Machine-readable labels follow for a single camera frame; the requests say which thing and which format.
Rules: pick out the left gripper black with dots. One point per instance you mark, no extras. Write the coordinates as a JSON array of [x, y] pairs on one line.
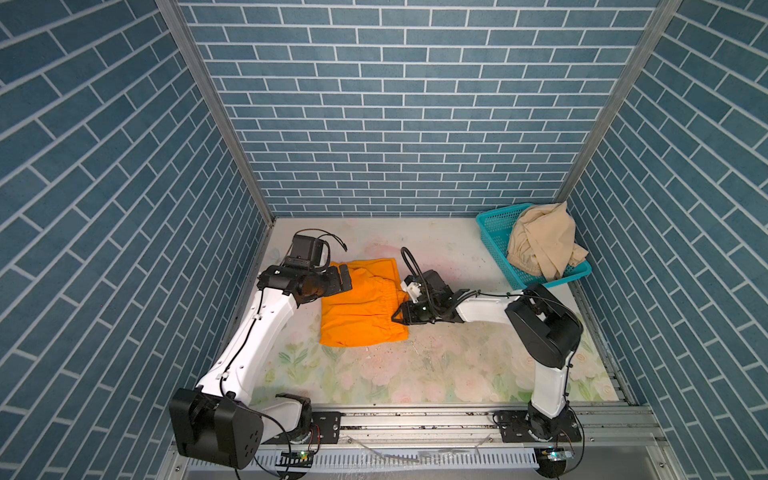
[[334, 284]]

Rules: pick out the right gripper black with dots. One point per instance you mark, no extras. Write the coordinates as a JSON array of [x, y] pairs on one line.
[[406, 315]]

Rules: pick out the orange shorts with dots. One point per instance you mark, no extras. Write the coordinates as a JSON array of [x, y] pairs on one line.
[[362, 317]]

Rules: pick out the teal plastic basket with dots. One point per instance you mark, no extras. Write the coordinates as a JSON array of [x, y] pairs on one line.
[[495, 228]]

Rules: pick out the beige shorts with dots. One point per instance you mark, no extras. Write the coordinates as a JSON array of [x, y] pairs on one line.
[[542, 242]]

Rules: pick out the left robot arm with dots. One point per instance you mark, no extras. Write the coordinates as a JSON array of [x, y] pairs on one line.
[[214, 421]]

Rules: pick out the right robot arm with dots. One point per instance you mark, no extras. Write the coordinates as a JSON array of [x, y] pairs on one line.
[[549, 331]]

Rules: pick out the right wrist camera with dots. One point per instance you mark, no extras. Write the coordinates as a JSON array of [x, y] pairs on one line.
[[422, 287]]

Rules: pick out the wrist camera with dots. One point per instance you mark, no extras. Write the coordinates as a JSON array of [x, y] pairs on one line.
[[308, 253], [422, 287]]

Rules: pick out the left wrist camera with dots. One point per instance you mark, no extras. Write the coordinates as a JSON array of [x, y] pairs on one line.
[[308, 253]]

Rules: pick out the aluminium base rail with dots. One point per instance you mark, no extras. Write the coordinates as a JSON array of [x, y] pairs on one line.
[[610, 441]]

